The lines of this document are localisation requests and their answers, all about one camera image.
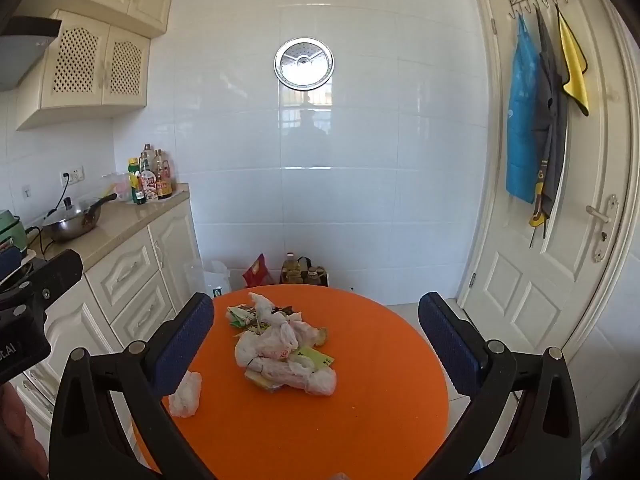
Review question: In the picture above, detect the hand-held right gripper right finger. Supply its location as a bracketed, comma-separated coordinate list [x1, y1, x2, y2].
[417, 291, 583, 480]

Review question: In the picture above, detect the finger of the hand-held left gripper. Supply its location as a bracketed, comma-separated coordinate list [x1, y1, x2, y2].
[17, 249, 83, 308]
[0, 247, 26, 286]

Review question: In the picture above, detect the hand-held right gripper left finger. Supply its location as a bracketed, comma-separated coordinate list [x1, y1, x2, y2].
[49, 291, 216, 480]

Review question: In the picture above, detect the person's left hand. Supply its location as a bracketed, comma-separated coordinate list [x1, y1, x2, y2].
[0, 385, 49, 480]

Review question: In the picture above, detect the green rice cooker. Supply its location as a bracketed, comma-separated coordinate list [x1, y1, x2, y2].
[0, 209, 28, 256]

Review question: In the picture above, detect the green and white wrapper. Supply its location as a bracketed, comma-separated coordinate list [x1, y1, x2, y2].
[226, 304, 261, 328]

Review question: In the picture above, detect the small crumpled white tissue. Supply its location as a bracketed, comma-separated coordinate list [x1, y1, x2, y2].
[167, 371, 203, 418]

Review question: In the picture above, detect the clear plastic floor container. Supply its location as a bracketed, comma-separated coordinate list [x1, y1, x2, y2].
[185, 259, 216, 301]

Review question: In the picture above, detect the cream base cabinet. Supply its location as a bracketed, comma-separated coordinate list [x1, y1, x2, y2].
[0, 182, 203, 411]

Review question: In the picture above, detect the fluffy crumpled white tissue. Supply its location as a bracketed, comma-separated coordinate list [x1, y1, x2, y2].
[248, 292, 275, 320]

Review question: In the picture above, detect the white panel door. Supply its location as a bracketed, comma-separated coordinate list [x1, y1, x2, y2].
[457, 0, 623, 443]

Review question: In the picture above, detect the red snack bag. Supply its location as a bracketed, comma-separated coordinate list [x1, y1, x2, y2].
[242, 254, 273, 288]

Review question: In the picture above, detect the clear plastic measuring cup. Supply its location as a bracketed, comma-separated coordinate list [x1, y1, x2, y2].
[102, 172, 132, 203]

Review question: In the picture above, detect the knotted white plastic bag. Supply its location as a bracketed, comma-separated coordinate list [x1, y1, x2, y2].
[245, 357, 338, 397]

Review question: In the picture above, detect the lime green wrapper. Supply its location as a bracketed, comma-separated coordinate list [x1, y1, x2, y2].
[295, 346, 335, 371]

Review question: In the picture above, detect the cream lattice door cabinet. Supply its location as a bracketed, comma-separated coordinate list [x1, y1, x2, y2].
[15, 9, 152, 131]

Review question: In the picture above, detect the grey range hood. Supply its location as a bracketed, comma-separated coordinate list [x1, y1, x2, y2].
[0, 16, 63, 92]

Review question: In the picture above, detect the blue apron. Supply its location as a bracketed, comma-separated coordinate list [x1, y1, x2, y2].
[505, 12, 542, 205]

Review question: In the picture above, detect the grey apron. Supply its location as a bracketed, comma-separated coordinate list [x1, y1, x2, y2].
[529, 7, 569, 250]

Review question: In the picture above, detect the round metal vent cover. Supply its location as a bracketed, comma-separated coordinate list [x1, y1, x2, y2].
[273, 38, 337, 91]

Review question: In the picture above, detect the yellow cleaning cloth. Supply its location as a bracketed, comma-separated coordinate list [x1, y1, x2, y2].
[556, 5, 590, 117]

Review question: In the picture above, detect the steel wok with black handle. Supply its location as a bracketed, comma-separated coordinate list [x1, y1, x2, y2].
[41, 193, 118, 243]

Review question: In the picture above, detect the metal door handle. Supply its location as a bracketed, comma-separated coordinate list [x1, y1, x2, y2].
[586, 194, 620, 264]

